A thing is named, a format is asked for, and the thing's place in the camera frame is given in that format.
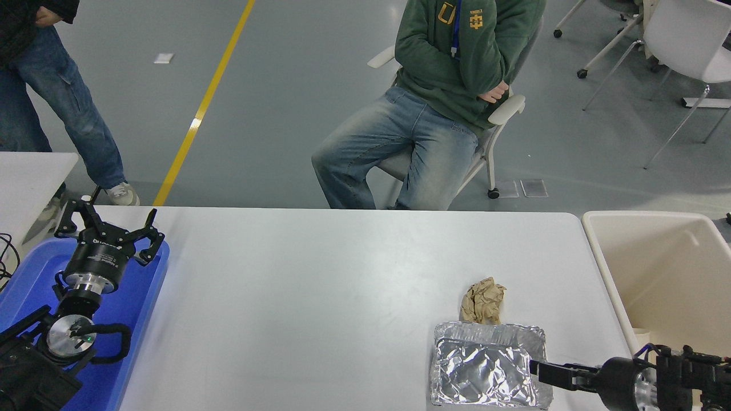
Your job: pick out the standing person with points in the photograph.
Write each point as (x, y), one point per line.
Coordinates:
(68, 103)

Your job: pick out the clear floor plate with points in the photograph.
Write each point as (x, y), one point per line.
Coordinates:
(534, 188)
(508, 189)

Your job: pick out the white shell chair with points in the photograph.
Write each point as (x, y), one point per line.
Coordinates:
(685, 34)

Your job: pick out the white side table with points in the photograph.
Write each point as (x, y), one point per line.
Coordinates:
(28, 177)

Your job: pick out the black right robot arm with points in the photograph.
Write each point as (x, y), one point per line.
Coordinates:
(685, 379)

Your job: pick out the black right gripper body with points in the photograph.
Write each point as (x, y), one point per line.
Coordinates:
(617, 382)

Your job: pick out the office chair with casters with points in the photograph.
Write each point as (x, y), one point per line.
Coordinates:
(611, 48)

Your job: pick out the seated person's right hand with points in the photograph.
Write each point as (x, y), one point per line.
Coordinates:
(494, 93)

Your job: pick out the crumpled tan paper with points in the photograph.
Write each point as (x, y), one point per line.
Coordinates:
(484, 301)

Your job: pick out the white paper cup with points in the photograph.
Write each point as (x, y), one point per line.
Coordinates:
(641, 333)

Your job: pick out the white chair with armrests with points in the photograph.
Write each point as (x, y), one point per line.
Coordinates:
(505, 108)

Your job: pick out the white table foot bar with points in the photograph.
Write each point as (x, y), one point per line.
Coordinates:
(705, 102)

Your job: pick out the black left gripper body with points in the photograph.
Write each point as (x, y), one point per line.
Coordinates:
(100, 257)

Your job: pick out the blue plastic tray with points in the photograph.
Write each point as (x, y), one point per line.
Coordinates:
(137, 319)

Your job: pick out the seated person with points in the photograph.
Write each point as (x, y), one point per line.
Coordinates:
(400, 131)

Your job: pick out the standing person's hand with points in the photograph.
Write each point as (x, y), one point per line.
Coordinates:
(48, 17)

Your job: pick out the silver foil tray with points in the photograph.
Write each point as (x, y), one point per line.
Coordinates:
(480, 365)

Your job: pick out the large pale plastic bin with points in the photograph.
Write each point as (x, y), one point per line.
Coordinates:
(668, 274)

